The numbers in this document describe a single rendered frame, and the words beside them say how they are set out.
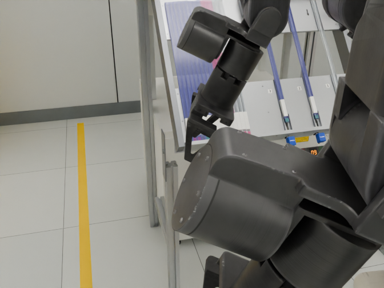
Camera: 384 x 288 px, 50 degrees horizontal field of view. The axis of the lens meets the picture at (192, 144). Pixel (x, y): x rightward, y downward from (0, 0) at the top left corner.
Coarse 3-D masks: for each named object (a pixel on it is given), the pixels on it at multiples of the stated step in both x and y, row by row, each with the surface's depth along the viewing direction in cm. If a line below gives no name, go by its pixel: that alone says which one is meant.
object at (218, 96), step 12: (216, 72) 65; (204, 84) 73; (216, 84) 65; (228, 84) 65; (240, 84) 65; (204, 96) 67; (216, 96) 66; (228, 96) 66; (204, 108) 64; (216, 108) 66; (228, 108) 67; (228, 120) 65
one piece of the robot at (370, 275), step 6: (378, 270) 72; (360, 276) 72; (366, 276) 71; (372, 276) 71; (378, 276) 71; (354, 282) 72; (360, 282) 71; (366, 282) 70; (372, 282) 70; (378, 282) 70
